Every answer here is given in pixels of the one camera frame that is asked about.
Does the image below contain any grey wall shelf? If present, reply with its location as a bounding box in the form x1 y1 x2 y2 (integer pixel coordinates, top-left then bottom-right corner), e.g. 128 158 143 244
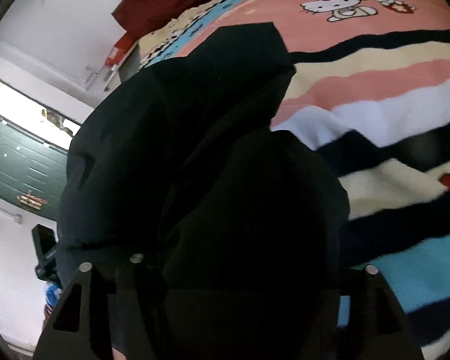
87 42 140 94

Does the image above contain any green metal door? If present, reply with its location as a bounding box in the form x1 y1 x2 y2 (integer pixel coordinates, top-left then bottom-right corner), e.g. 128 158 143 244
0 121 66 220

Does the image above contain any pink Hello Kitty blanket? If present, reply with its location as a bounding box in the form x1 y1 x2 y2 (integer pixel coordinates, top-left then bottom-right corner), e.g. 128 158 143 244
136 0 450 359

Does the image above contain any black hooded winter coat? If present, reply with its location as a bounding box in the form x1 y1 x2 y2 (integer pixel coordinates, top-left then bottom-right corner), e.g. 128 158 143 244
57 23 350 359

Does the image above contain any red box on shelf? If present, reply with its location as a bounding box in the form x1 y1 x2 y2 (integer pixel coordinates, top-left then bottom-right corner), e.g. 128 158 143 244
105 33 136 67

